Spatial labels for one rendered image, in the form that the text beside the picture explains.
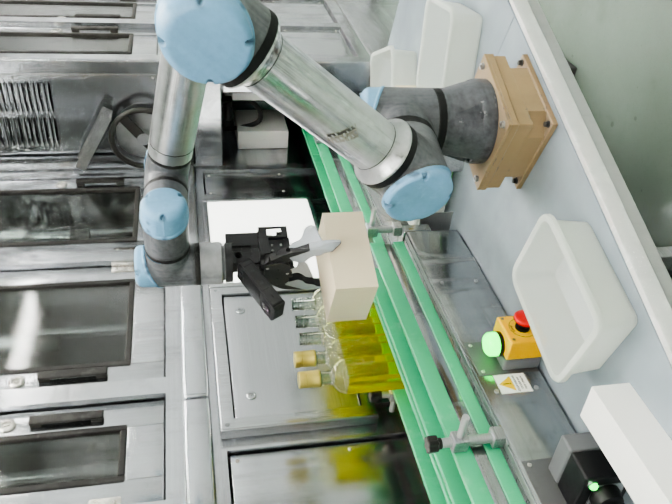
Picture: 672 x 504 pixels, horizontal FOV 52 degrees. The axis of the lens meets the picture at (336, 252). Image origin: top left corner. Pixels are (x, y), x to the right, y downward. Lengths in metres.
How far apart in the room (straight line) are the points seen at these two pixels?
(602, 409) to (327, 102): 0.57
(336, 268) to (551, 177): 0.40
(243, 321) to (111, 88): 0.93
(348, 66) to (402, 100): 1.12
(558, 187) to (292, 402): 0.73
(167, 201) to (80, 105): 1.23
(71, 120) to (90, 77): 0.16
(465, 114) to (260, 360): 0.75
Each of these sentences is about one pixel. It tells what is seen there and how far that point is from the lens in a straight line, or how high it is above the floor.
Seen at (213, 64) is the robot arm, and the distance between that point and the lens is 0.89.
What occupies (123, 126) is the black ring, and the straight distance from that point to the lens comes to 2.33.
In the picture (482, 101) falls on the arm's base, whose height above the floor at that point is 0.86.
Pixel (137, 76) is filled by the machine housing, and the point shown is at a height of 1.50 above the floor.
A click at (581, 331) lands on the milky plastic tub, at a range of 1.19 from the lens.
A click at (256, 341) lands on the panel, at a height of 1.22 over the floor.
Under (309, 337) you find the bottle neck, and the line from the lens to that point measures 1.49.
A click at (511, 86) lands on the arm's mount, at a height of 0.81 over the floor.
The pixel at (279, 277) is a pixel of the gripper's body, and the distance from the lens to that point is 1.25.
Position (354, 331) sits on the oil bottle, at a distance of 1.49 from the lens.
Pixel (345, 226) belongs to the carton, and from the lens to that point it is 1.25.
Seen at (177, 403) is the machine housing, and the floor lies 1.41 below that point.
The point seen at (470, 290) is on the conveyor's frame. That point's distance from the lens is 1.45.
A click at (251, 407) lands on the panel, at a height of 1.25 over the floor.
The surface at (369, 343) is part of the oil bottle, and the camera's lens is 1.47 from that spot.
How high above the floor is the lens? 1.36
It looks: 12 degrees down
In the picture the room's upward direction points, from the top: 93 degrees counter-clockwise
